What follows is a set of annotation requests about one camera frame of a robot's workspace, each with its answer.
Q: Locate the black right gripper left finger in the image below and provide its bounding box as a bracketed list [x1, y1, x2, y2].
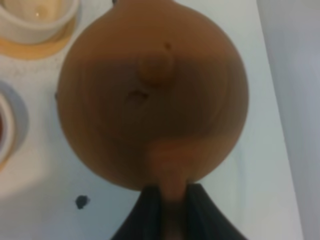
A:
[112, 185, 167, 240]

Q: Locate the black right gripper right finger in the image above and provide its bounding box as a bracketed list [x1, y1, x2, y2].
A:
[186, 183, 246, 240]

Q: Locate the brown clay teapot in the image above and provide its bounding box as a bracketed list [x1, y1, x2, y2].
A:
[56, 0, 249, 195]

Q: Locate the white teacup near right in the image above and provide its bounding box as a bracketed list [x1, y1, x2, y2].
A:
[0, 81, 29, 165]

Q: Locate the white teacup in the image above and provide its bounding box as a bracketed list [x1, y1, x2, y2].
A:
[0, 81, 29, 165]
[0, 0, 80, 45]

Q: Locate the orange coaster far left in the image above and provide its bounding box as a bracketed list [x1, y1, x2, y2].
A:
[0, 16, 77, 60]

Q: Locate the white teacup far left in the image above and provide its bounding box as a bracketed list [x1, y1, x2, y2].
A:
[0, 0, 80, 45]

